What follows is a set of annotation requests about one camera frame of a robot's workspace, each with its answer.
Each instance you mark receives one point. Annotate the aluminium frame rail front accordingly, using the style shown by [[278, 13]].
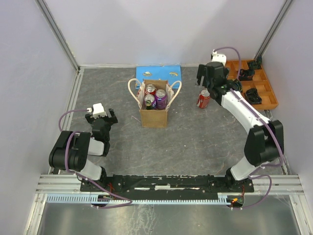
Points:
[[281, 185]]

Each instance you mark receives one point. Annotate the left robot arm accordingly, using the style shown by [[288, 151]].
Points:
[[72, 149]]

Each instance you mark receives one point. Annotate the green topped dark can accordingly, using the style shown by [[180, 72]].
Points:
[[150, 102]]

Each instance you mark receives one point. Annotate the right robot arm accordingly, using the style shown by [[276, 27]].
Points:
[[265, 138]]

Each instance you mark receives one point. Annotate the teal rolled sock corner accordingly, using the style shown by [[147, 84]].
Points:
[[255, 64]]

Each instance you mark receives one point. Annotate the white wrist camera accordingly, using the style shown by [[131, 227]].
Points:
[[218, 57], [97, 111]]

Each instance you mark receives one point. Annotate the purple soda can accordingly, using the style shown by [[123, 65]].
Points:
[[161, 99]]

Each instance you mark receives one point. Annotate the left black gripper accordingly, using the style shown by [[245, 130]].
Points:
[[111, 120]]

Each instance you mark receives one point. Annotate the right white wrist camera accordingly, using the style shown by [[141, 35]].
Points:
[[218, 57]]

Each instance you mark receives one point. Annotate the burlap canvas bag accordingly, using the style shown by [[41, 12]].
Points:
[[155, 118]]

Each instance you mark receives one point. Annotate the red cola can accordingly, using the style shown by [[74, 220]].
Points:
[[204, 98], [150, 89]]

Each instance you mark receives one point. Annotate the orange compartment tray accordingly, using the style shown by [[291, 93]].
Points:
[[259, 81]]

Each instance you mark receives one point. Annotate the black rolled sock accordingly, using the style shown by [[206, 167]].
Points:
[[246, 75], [252, 96]]

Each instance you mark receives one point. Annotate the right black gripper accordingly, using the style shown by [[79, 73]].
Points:
[[201, 72]]

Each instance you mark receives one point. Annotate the black rolled sock upper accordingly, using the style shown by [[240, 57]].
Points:
[[246, 75]]

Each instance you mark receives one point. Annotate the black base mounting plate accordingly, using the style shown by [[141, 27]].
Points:
[[167, 188]]

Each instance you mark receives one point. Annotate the black rolled sock lower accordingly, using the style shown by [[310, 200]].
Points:
[[252, 96]]

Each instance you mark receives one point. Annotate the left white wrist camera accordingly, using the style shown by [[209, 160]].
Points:
[[97, 111]]

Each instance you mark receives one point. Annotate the blue yellow rolled sock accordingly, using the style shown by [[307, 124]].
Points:
[[237, 85]]

